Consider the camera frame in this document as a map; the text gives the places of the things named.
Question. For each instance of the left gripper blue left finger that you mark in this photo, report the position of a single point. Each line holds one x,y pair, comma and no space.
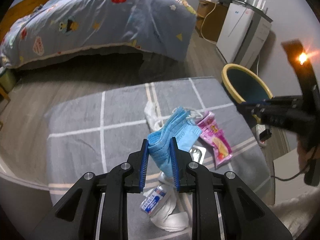
144,164

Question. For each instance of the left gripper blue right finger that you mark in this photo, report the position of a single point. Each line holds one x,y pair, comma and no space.
174,163

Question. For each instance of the yellow teal trash bin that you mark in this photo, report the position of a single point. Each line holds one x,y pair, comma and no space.
242,85

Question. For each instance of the person's right hand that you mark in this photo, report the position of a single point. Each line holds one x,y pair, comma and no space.
303,154

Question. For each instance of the white crumpled tissue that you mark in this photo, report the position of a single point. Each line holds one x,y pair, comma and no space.
153,121

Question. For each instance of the silver blister pill pack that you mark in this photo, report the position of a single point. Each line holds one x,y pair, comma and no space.
198,154

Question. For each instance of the blue white tissue packet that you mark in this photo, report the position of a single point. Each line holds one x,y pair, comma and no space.
155,197

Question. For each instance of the pink snack wrapper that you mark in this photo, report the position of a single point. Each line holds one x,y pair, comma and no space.
215,137

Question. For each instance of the black plug adapter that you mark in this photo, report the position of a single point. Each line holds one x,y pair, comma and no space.
265,134

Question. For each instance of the white power strip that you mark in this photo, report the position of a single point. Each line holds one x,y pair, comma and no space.
260,128

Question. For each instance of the grey white striped rug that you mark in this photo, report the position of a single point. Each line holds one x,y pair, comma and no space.
97,132

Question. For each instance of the white grey air purifier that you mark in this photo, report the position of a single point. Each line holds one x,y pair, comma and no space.
243,34

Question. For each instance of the white wifi router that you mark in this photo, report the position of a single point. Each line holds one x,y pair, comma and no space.
258,6

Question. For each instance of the brown wooden side cabinet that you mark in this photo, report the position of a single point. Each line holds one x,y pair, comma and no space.
209,24

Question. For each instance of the blue cartoon patterned duvet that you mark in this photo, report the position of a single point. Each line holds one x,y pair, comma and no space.
65,27

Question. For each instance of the green container beside bed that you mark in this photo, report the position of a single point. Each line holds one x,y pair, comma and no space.
7,79

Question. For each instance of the wooden bed headboard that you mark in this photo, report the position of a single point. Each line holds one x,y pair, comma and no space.
19,10

